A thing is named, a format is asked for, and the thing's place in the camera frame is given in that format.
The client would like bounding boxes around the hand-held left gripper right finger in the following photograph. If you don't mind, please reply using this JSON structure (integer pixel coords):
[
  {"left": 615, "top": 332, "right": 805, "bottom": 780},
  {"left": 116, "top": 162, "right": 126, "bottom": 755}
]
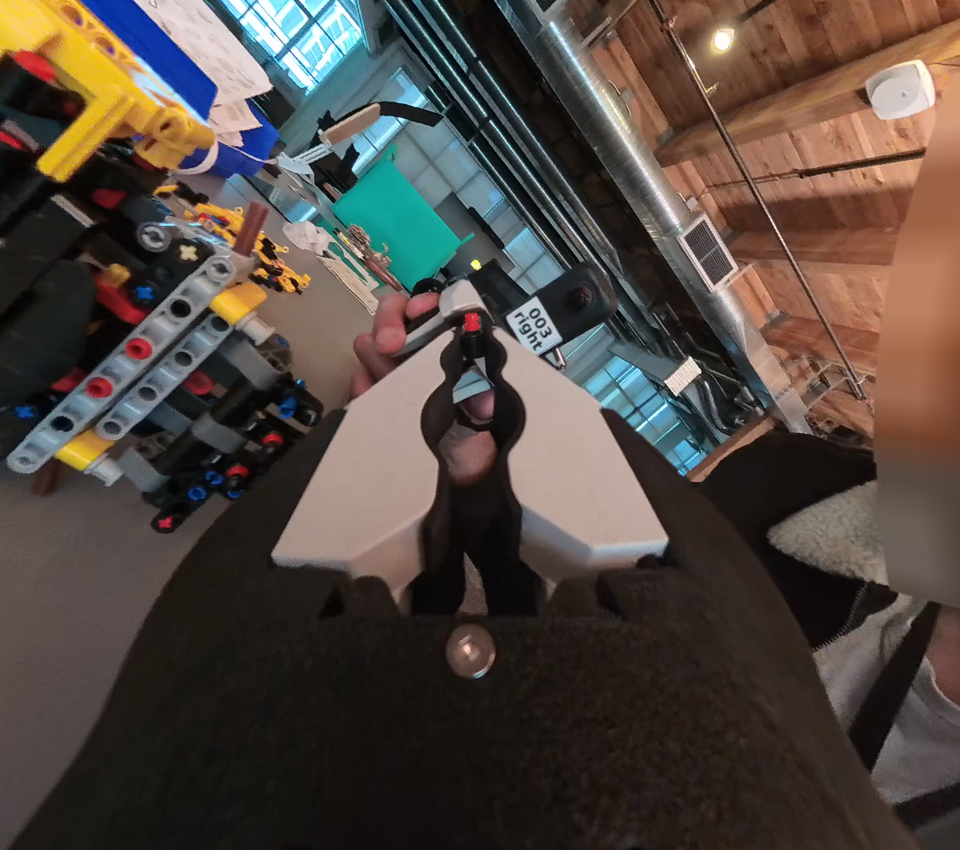
[{"left": 483, "top": 328, "right": 670, "bottom": 612}]

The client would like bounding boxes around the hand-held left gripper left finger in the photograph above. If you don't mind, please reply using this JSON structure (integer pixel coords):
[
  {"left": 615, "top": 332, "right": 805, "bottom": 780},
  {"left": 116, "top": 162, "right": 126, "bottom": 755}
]
[{"left": 271, "top": 331, "right": 474, "bottom": 612}]

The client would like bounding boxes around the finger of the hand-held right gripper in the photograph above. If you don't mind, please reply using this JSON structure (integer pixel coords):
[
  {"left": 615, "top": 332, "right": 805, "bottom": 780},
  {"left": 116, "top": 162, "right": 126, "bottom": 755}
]
[
  {"left": 391, "top": 319, "right": 445, "bottom": 359},
  {"left": 437, "top": 280, "right": 496, "bottom": 333}
]

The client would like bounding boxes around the yellow toy brick car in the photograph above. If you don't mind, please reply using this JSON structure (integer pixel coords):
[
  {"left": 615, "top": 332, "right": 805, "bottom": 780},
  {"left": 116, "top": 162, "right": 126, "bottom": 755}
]
[{"left": 0, "top": 0, "right": 324, "bottom": 536}]

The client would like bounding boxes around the person's right hand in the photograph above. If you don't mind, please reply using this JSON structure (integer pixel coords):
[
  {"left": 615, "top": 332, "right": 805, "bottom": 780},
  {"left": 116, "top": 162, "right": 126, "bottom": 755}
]
[{"left": 348, "top": 291, "right": 500, "bottom": 487}]

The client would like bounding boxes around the wooden gear model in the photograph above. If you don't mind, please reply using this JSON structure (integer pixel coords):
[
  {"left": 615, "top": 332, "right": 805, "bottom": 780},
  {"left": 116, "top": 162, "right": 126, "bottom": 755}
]
[{"left": 337, "top": 227, "right": 406, "bottom": 292}]

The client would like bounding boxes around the teal plastic bin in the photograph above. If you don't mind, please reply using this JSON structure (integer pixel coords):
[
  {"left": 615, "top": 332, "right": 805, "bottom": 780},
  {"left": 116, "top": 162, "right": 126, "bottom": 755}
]
[{"left": 330, "top": 145, "right": 477, "bottom": 292}]

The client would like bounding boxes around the crumpled white paper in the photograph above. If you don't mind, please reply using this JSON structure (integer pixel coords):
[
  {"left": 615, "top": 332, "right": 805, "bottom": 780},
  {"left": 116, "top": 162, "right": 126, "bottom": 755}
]
[{"left": 283, "top": 222, "right": 335, "bottom": 254}]

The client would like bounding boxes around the person's black jacket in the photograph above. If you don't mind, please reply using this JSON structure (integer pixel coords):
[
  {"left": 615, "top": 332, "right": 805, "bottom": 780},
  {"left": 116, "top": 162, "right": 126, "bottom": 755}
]
[{"left": 697, "top": 430, "right": 901, "bottom": 648}]

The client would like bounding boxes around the pile of small bricks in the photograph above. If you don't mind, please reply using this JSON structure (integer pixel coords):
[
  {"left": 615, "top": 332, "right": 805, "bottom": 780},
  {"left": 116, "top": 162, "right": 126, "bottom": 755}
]
[{"left": 153, "top": 182, "right": 312, "bottom": 296}]

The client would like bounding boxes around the person's white shirt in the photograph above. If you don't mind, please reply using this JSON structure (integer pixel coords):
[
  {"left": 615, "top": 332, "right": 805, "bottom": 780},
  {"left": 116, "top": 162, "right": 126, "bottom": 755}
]
[{"left": 813, "top": 595, "right": 960, "bottom": 806}]

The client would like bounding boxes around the blue plastic bin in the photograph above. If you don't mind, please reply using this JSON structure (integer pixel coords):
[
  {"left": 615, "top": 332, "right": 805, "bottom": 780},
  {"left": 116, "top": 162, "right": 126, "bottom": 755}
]
[{"left": 0, "top": 0, "right": 279, "bottom": 179}]

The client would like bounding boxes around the silver air duct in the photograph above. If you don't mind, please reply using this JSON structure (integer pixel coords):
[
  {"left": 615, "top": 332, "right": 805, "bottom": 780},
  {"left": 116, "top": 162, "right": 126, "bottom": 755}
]
[{"left": 420, "top": 0, "right": 811, "bottom": 431}]

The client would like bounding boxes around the black shoulder strap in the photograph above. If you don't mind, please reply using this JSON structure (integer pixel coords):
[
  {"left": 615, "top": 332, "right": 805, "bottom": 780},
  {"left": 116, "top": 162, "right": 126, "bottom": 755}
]
[{"left": 846, "top": 601, "right": 943, "bottom": 770}]

